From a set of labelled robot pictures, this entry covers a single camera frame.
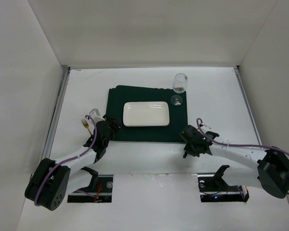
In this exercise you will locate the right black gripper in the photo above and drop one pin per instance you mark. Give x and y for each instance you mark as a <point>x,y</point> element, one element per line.
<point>189,135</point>

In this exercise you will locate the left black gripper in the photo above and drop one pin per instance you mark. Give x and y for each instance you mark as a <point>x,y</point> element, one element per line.
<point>111,124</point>

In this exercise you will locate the white rectangular plate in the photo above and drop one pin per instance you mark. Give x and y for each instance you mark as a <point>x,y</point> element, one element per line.
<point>146,114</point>

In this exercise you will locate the dark green cloth placemat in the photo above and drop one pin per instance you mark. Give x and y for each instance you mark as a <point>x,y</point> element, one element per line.
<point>121,94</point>

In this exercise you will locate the gold fork dark handle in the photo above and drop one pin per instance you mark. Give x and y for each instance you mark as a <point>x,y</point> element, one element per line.
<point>86,125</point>

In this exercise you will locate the clear wine glass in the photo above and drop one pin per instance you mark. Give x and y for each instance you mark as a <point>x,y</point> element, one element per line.
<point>179,86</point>

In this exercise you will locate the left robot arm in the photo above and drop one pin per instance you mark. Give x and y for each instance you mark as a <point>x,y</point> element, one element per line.
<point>71,175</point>

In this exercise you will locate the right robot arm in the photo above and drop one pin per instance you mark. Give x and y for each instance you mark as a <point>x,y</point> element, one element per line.
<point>262,167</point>

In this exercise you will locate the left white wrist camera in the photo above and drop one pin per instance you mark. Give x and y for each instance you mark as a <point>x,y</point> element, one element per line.
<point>95,114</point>

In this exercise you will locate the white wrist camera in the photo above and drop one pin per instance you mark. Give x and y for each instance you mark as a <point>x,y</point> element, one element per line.
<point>95,114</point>
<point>205,128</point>

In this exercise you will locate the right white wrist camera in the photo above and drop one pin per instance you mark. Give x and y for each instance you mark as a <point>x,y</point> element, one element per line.
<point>205,128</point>

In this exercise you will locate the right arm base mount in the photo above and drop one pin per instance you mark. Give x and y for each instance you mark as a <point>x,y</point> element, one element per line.
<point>213,189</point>

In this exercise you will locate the left aluminium table rail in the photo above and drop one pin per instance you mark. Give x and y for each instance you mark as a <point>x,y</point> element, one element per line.
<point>56,112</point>

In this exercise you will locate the aluminium table rail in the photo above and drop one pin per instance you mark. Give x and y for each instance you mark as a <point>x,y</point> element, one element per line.
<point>56,112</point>
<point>237,73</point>

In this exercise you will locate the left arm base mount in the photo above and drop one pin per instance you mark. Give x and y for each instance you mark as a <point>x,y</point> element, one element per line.
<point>88,186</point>

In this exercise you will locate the right aluminium table rail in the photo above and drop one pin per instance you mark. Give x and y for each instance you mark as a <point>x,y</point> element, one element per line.
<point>237,73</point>

